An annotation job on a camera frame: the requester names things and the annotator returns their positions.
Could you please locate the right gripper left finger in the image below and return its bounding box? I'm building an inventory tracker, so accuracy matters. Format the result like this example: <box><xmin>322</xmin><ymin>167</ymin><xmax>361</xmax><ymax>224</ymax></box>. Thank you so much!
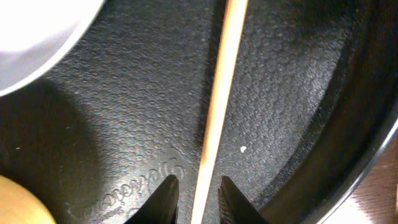
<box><xmin>125</xmin><ymin>174</ymin><xmax>179</xmax><ymax>224</ymax></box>

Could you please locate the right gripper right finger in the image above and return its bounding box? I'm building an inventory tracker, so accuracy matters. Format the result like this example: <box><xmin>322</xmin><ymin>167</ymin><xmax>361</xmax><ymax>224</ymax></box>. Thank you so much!
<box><xmin>218</xmin><ymin>176</ymin><xmax>269</xmax><ymax>224</ymax></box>

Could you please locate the wooden chopstick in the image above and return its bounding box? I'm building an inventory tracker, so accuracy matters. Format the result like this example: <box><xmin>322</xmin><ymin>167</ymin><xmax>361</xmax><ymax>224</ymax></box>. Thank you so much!
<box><xmin>190</xmin><ymin>0</ymin><xmax>248</xmax><ymax>224</ymax></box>

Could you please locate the yellow bowl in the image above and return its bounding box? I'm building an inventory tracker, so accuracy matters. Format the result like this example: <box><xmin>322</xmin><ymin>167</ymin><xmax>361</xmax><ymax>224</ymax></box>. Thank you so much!
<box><xmin>1</xmin><ymin>176</ymin><xmax>56</xmax><ymax>224</ymax></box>

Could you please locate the round black serving tray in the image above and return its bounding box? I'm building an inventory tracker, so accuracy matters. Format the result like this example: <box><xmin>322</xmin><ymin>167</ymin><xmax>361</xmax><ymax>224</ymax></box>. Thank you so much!
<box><xmin>1</xmin><ymin>0</ymin><xmax>397</xmax><ymax>223</ymax></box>

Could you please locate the grey round plate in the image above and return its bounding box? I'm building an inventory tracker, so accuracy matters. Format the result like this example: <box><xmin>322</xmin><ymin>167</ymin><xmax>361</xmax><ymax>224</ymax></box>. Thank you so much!
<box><xmin>1</xmin><ymin>0</ymin><xmax>105</xmax><ymax>96</ymax></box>

